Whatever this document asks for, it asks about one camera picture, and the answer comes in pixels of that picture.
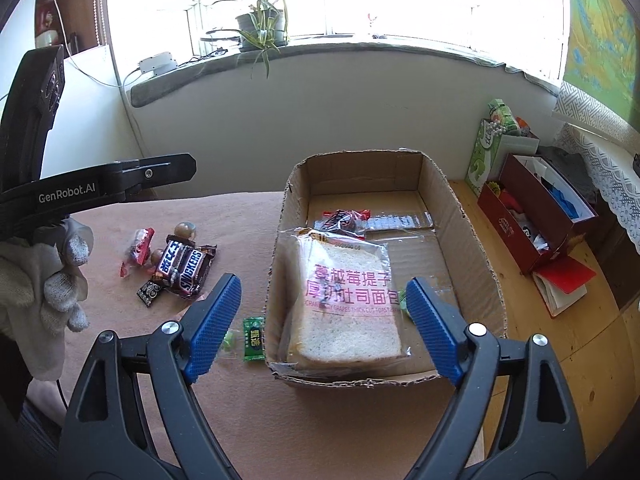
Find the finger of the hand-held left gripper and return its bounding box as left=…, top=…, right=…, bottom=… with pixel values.
left=107, top=154, right=197, bottom=202

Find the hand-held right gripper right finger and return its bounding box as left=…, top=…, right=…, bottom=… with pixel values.
left=404, top=276, right=588, bottom=480

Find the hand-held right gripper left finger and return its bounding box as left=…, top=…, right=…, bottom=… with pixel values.
left=52, top=272, right=243, bottom=480

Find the green candy packet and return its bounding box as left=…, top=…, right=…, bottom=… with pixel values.
left=242, top=316, right=267, bottom=364

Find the brown chocolate bar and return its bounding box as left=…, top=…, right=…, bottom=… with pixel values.
left=150, top=239, right=193, bottom=286
left=162, top=245, right=218, bottom=301

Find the small black candy packet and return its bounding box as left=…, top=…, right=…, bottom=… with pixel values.
left=137, top=280, right=167, bottom=309

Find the red clear candy packet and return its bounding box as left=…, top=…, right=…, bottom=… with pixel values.
left=119, top=227, right=157, bottom=279

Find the cardboard box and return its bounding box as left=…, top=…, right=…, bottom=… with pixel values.
left=264, top=149, right=510, bottom=390

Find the person's left forearm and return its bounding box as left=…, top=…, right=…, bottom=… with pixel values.
left=26, top=379, right=68, bottom=428

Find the person's left hand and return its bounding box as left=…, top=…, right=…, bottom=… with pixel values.
left=0, top=217, right=94, bottom=381

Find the sliced bread in clear bag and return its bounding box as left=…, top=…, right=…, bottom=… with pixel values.
left=277, top=227, right=413, bottom=376

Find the white electronic device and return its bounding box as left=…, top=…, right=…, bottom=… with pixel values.
left=137, top=51, right=178, bottom=78

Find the clear plastic wrapper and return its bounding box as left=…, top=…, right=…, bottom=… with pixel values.
left=365, top=212, right=435, bottom=232

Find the dark red box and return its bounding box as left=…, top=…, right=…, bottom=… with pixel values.
left=477, top=152, right=598, bottom=276

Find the wooden cabinet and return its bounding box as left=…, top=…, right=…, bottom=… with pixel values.
left=35, top=0, right=103, bottom=56

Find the red notebook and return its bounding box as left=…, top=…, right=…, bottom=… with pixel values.
left=531, top=255, right=598, bottom=320

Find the green tissue box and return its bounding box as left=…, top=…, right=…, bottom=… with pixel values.
left=465, top=119, right=541, bottom=198

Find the potted spider plant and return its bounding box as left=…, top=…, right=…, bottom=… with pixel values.
left=232, top=0, right=293, bottom=81

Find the dark grey cloth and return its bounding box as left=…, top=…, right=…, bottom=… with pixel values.
left=537, top=146, right=597, bottom=202

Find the green drink pouch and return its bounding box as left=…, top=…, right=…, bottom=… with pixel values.
left=487, top=99, right=521, bottom=133

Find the grey windowsill cover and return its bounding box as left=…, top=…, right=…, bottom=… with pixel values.
left=130, top=40, right=561, bottom=108

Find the lace covered side table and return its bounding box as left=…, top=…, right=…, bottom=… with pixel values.
left=555, top=122, right=640, bottom=256

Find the grey patterned cloth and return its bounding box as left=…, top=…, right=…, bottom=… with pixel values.
left=552, top=80, right=640, bottom=133

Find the white cable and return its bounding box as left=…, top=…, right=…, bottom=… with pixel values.
left=50, top=0, right=141, bottom=88

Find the black cable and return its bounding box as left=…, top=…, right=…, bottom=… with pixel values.
left=204, top=29, right=242, bottom=57

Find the wall map poster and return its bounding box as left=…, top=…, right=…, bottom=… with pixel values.
left=562, top=0, right=640, bottom=111

